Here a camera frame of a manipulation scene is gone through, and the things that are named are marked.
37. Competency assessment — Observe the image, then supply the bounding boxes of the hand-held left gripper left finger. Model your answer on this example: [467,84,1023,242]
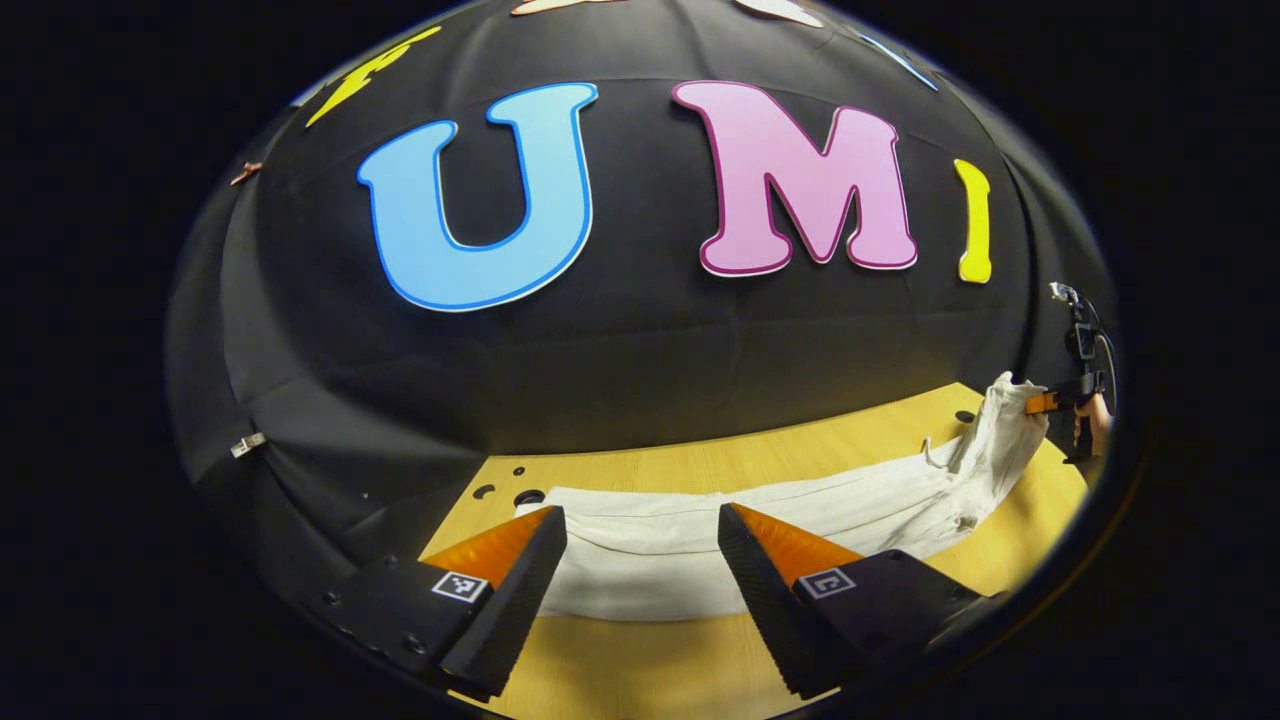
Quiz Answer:
[320,505,568,701]

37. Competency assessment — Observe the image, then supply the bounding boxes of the black backdrop cloth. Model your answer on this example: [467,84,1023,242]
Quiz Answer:
[165,0,1116,601]

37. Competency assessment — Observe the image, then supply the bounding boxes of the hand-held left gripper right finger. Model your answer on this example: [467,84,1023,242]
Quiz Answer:
[717,503,1001,701]

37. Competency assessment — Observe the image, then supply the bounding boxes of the white jeans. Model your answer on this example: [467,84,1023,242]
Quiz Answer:
[515,372,1051,623]

